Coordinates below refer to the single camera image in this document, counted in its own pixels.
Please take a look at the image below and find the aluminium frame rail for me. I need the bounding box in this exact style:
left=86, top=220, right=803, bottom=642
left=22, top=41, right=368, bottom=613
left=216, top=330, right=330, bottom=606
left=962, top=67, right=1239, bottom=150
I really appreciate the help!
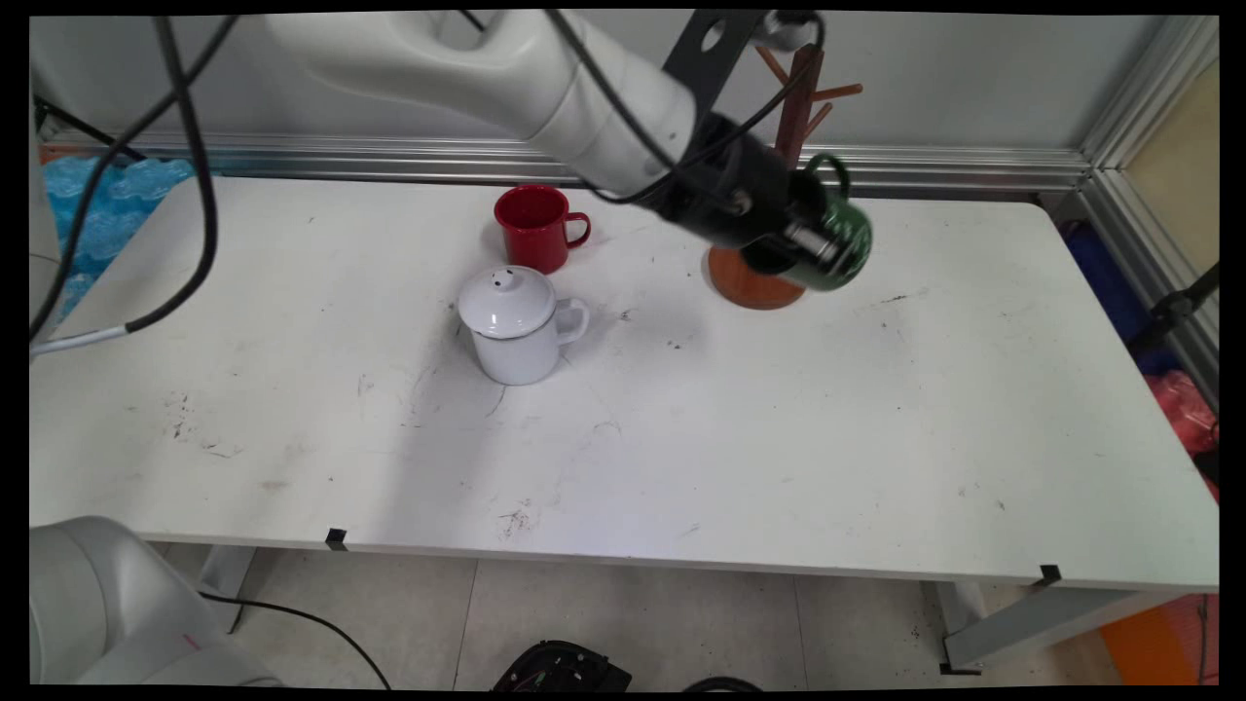
left=39, top=131, right=1091, bottom=201

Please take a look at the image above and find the blue bubble wrap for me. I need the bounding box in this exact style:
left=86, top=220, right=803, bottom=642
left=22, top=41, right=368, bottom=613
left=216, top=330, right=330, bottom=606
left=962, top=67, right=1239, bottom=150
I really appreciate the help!
left=39, top=156, right=196, bottom=327

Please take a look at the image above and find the grey table leg with foot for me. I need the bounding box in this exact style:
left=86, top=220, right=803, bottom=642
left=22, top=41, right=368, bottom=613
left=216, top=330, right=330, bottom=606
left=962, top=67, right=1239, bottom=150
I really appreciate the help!
left=920, top=581, right=1184, bottom=676

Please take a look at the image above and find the red enamel mug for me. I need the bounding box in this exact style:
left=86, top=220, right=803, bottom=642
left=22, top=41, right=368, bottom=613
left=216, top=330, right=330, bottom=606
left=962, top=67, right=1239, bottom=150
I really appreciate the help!
left=493, top=184, right=592, bottom=277

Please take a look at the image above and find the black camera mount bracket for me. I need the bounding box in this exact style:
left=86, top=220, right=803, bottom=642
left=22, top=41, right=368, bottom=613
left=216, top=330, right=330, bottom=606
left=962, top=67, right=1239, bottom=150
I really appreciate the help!
left=664, top=10, right=772, bottom=120

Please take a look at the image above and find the black cable on floor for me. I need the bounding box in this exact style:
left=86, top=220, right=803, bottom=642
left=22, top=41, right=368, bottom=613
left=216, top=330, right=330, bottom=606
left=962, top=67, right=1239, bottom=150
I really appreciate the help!
left=198, top=591, right=393, bottom=690

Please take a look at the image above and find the red plastic bag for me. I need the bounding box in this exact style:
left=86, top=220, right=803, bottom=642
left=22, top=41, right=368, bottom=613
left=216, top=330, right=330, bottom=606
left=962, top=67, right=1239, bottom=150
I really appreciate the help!
left=1144, top=368, right=1220, bottom=502

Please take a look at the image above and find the black cable with silver sleeve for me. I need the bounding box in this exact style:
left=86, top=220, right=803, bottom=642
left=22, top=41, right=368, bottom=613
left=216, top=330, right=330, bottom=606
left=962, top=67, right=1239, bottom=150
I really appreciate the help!
left=29, top=12, right=220, bottom=359

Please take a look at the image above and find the black camera cable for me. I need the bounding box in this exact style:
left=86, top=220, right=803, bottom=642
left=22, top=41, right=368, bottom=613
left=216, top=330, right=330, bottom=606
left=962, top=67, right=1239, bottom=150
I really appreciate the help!
left=584, top=15, right=828, bottom=205

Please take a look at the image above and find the black stand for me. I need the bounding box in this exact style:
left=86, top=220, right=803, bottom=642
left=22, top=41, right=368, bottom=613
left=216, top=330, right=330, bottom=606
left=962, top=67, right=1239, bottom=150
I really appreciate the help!
left=1127, top=261, right=1220, bottom=356

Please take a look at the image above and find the white enamel mug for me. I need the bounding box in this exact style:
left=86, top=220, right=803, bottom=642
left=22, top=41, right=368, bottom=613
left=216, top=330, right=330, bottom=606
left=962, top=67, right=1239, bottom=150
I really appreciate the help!
left=465, top=297, right=591, bottom=387

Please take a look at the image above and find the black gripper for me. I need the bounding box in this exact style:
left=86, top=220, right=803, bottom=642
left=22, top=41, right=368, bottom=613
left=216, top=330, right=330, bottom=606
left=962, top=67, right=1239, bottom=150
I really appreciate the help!
left=654, top=110, right=846, bottom=277

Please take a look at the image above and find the blue bin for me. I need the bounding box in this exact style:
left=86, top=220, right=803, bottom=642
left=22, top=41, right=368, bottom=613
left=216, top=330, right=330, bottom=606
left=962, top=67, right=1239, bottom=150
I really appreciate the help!
left=1059, top=219, right=1174, bottom=376

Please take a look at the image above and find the green enamel mug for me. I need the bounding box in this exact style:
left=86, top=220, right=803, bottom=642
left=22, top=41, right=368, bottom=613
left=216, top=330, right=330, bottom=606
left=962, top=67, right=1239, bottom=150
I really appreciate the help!
left=769, top=152, right=875, bottom=293

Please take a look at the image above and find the aluminium frame post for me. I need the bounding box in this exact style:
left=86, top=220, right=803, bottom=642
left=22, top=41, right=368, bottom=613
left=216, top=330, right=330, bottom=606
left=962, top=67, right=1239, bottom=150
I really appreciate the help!
left=1079, top=15, right=1220, bottom=410

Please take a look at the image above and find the long black cable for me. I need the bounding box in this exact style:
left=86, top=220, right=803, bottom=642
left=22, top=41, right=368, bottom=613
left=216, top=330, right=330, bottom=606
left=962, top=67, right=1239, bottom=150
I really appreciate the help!
left=29, top=14, right=242, bottom=342

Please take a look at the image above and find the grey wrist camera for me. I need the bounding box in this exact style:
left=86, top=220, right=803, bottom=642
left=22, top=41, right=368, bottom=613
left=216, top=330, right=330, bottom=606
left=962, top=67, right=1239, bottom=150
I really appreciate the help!
left=762, top=10, right=826, bottom=52

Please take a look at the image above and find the brown wooden mug tree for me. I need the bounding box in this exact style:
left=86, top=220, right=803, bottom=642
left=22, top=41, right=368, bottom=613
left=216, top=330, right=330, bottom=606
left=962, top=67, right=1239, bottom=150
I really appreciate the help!
left=707, top=42, right=865, bottom=312

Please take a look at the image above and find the orange box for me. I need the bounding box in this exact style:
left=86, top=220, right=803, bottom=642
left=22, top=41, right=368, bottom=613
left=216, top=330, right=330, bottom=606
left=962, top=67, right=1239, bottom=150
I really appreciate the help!
left=1100, top=594, right=1220, bottom=687

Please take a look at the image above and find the white enamel mug lid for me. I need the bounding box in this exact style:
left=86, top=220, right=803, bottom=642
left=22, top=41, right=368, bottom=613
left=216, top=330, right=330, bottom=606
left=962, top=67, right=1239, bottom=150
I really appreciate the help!
left=458, top=265, right=558, bottom=341

